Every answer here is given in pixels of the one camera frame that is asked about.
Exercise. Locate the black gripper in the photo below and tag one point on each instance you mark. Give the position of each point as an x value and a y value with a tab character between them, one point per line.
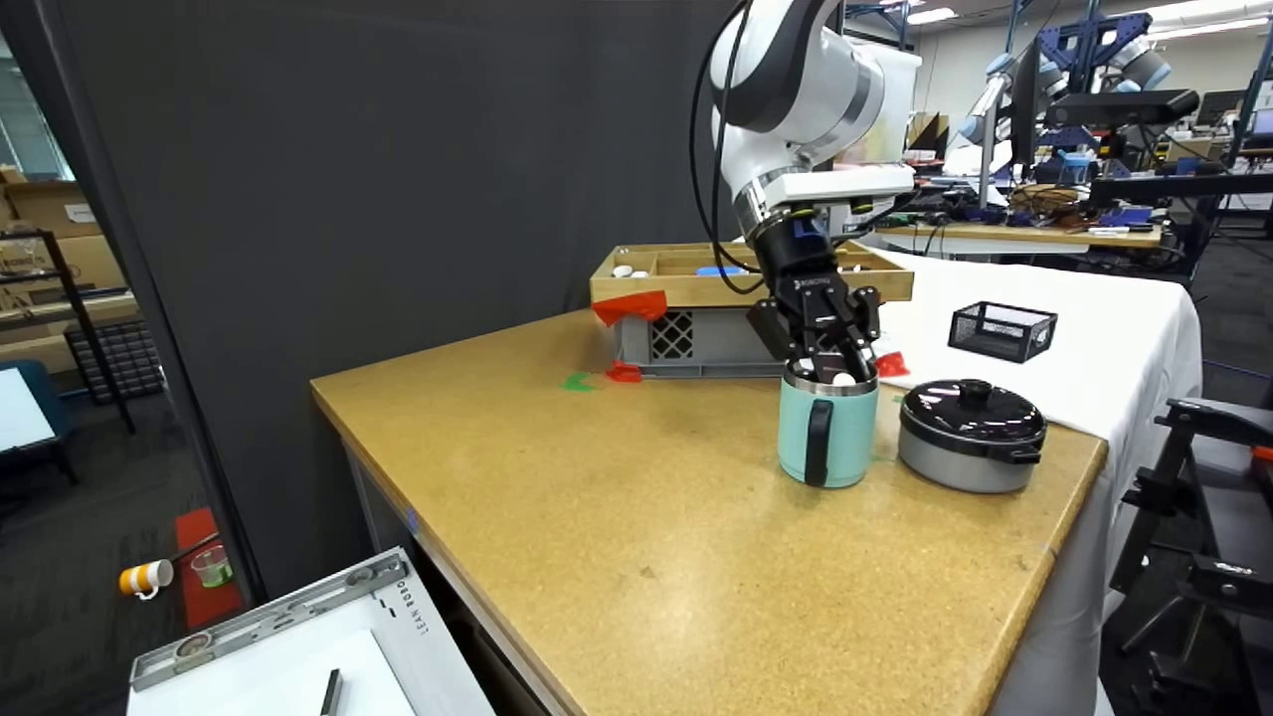
817	312

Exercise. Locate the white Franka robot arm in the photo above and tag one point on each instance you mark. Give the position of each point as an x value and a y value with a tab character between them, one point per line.
811	93

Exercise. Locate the grey plastic crate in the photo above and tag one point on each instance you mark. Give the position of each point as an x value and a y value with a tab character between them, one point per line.
691	341

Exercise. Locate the grey pot with black lid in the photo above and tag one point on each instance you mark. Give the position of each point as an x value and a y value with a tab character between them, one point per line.
967	443

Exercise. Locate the wooden tray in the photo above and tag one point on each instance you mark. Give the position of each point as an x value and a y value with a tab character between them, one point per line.
661	279

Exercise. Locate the wooden background workbench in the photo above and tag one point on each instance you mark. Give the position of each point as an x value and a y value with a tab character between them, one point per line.
1020	242

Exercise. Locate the small green flat piece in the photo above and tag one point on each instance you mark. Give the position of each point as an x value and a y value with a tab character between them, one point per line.
575	383

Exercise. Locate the white tablecloth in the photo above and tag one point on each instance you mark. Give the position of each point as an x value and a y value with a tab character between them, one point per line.
1126	361

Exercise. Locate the dark grey partition panel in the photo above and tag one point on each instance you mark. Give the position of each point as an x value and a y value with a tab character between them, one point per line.
401	186

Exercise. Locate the black pen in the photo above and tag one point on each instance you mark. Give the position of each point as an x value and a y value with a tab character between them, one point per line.
327	692

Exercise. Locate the red floor item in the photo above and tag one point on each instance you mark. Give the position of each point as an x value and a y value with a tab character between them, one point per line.
205	569

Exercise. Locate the black metal shelf rack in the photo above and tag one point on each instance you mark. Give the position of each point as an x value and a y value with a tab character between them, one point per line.
82	319

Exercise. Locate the blue black wrist camera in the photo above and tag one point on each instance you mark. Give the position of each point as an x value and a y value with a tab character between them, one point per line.
794	243

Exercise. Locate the red corner bracket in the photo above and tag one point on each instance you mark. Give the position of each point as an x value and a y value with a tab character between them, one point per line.
629	308

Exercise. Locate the black chair frame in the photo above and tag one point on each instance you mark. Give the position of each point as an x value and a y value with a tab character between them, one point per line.
1201	532

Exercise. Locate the white whiteboard with metal frame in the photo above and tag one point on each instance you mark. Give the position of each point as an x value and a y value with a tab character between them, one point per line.
266	661

